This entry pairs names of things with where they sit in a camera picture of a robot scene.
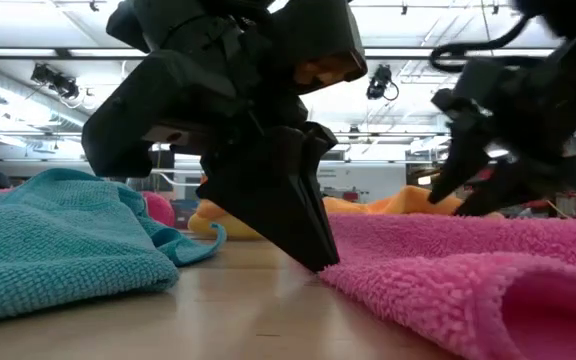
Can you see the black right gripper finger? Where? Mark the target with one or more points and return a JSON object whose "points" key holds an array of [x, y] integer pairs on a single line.
{"points": [[463, 155], [543, 182]]}

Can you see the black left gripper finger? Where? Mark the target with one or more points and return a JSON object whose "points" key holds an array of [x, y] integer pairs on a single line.
{"points": [[268, 200], [318, 145]]}

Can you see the yellow microfiber towel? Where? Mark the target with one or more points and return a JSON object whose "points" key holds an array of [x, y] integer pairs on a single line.
{"points": [[218, 229]]}

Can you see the pink microfiber towel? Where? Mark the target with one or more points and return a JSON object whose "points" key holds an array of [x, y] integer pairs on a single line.
{"points": [[160, 210], [443, 260]]}

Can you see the blue microfiber towel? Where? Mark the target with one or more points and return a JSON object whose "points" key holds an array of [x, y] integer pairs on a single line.
{"points": [[68, 240]]}

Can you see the black monitor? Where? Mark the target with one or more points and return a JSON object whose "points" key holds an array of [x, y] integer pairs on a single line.
{"points": [[165, 160]]}

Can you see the black overhead beam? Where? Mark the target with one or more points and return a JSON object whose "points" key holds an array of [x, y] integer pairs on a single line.
{"points": [[18, 52]]}

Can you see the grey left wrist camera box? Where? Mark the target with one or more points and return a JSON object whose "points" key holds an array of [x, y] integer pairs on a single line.
{"points": [[318, 40]]}

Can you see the black ceiling camera rig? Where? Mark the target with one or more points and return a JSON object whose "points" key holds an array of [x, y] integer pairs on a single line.
{"points": [[60, 85]]}

